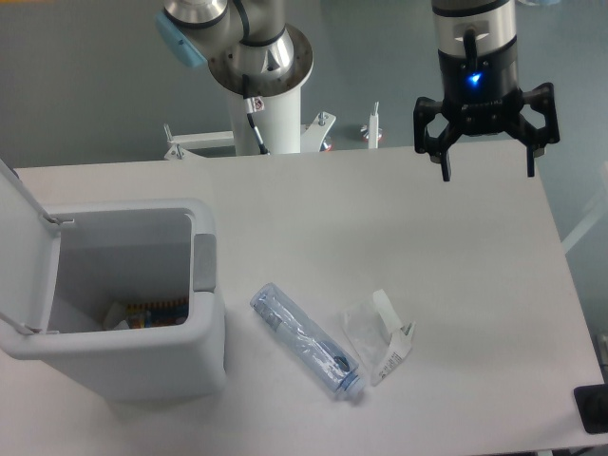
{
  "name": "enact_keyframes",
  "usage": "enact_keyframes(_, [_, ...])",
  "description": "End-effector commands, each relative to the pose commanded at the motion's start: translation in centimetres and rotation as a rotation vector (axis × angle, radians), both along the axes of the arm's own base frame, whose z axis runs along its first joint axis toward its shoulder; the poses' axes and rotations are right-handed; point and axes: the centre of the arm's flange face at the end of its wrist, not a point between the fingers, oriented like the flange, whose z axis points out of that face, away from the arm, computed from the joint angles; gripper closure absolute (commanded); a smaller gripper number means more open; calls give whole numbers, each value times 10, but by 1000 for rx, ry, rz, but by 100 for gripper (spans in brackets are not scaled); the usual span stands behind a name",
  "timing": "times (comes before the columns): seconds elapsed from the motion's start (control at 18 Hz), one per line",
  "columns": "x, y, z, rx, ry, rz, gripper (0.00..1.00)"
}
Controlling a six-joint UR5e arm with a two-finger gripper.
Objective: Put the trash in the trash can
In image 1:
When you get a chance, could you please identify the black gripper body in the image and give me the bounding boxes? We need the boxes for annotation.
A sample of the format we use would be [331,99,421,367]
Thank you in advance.
[438,47,523,139]

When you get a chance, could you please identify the clear plastic wrapper white label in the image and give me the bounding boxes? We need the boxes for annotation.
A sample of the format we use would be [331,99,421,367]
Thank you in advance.
[341,289,416,387]

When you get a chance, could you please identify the clear blue plastic bottle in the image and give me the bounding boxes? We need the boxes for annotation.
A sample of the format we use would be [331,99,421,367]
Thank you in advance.
[250,283,366,402]

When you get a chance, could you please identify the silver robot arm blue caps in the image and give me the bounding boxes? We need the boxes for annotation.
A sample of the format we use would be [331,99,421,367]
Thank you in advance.
[156,1,560,179]

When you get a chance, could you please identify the colourful trash inside can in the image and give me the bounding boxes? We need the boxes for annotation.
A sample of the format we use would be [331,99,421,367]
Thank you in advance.
[127,297,189,329]

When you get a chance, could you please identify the white trash can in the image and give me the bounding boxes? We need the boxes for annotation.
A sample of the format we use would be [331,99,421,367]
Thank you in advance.
[1,199,226,401]

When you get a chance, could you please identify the white crumpled trash in can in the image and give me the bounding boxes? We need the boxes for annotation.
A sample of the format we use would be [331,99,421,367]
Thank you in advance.
[103,302,130,331]

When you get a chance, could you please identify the white trash can lid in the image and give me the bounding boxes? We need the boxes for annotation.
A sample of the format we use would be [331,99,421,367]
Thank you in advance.
[1,163,74,335]

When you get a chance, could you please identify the black device at table edge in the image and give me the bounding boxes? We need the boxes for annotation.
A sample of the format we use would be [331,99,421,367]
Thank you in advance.
[574,384,607,434]

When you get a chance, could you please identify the white pedestal foot bracket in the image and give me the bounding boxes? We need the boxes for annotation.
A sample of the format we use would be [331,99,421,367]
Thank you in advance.
[360,101,383,149]

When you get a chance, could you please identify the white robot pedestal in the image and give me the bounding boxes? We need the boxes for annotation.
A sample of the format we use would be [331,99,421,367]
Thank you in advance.
[164,82,336,161]

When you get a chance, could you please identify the black cable on pedestal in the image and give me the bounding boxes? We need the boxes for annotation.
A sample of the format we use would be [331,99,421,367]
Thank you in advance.
[239,73,272,157]

